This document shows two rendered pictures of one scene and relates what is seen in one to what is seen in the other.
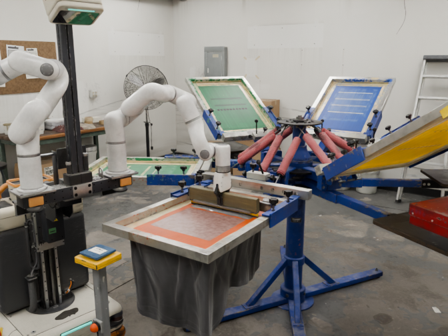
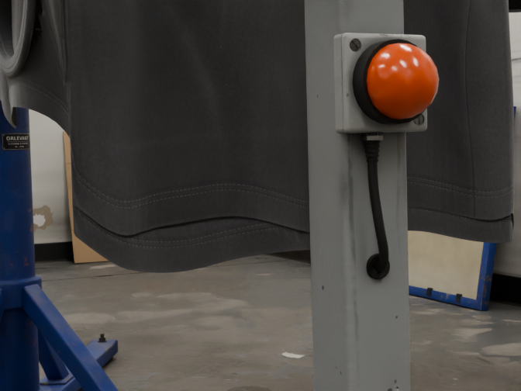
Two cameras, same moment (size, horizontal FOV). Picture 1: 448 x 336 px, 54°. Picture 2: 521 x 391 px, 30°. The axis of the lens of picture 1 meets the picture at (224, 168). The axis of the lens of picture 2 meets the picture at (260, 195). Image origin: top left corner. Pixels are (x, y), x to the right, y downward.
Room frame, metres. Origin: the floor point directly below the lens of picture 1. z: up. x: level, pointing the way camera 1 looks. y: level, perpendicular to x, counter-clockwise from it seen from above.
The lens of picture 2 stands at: (1.38, 0.97, 0.62)
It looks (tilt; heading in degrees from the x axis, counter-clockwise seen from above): 3 degrees down; 301
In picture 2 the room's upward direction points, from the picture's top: 2 degrees counter-clockwise
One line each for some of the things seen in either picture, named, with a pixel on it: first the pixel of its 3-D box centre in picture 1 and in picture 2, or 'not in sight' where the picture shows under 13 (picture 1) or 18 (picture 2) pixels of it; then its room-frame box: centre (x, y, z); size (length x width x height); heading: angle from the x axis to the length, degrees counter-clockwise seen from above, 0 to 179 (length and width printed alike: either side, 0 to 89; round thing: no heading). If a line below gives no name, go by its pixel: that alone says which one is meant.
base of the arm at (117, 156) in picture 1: (115, 157); not in sight; (2.21, 0.56, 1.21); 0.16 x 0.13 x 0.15; 45
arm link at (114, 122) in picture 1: (115, 127); not in sight; (2.21, 0.55, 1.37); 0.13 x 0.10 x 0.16; 172
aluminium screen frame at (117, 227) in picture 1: (206, 215); not in sight; (2.01, 0.08, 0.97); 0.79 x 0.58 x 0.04; 146
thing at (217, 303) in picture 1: (236, 275); not in sight; (1.85, -0.06, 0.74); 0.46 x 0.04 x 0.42; 146
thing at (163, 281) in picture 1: (168, 284); (305, 6); (1.76, 0.25, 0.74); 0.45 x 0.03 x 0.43; 56
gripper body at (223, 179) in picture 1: (223, 179); not in sight; (2.12, 0.01, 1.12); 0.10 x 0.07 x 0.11; 146
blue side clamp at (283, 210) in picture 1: (281, 211); not in sight; (2.05, -0.28, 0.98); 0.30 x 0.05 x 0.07; 146
